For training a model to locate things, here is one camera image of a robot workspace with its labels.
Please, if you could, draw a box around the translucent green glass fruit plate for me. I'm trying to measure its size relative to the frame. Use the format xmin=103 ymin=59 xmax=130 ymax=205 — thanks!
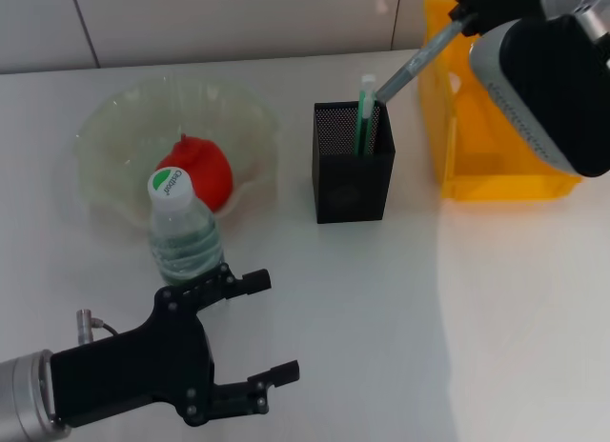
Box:
xmin=73 ymin=76 xmax=280 ymax=233

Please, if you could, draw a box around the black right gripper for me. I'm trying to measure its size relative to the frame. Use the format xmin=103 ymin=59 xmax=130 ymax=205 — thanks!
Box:
xmin=447 ymin=0 xmax=547 ymax=37

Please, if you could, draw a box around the black mesh pen holder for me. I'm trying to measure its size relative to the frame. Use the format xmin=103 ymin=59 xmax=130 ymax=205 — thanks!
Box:
xmin=312 ymin=98 xmax=397 ymax=225

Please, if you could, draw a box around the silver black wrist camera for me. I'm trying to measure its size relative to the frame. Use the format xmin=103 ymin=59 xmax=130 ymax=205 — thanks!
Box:
xmin=468 ymin=15 xmax=610 ymax=179

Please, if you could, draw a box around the left gripper plug and cable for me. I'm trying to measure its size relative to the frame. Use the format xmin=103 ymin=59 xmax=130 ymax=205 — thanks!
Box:
xmin=75 ymin=309 xmax=120 ymax=346

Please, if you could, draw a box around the yellow translucent plastic bin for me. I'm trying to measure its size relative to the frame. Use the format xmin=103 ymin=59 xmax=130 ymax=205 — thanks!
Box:
xmin=417 ymin=0 xmax=585 ymax=204

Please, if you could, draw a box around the silver glitter pen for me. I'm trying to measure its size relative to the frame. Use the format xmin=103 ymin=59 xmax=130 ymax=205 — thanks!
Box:
xmin=375 ymin=20 xmax=467 ymax=105

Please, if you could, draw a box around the red-orange toy orange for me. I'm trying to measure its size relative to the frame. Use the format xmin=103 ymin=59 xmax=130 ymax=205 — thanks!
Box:
xmin=155 ymin=132 xmax=234 ymax=212

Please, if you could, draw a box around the clear green-label water bottle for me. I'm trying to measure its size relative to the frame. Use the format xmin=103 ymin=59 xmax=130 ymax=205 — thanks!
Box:
xmin=146 ymin=168 xmax=227 ymax=289

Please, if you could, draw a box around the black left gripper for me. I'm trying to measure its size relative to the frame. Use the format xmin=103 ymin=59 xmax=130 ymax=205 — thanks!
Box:
xmin=50 ymin=263 xmax=301 ymax=428

